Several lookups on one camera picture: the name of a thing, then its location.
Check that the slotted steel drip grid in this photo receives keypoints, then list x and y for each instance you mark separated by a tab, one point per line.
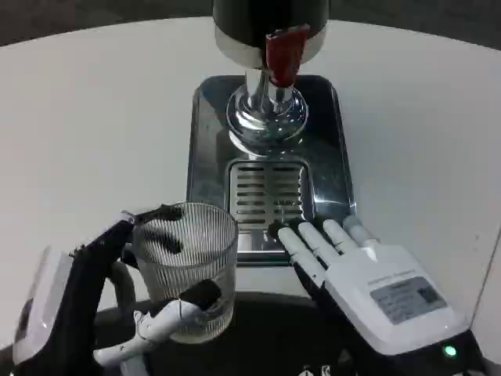
266	194

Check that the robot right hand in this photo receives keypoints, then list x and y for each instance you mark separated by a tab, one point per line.
395	297

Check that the steel drip tray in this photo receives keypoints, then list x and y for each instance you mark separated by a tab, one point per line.
270	172

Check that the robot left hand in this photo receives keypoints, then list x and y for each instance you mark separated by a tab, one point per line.
70	290

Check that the steel drink dispenser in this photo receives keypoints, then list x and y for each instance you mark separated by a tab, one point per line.
270	66

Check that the clear ribbed glass cup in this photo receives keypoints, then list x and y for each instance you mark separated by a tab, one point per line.
188	274

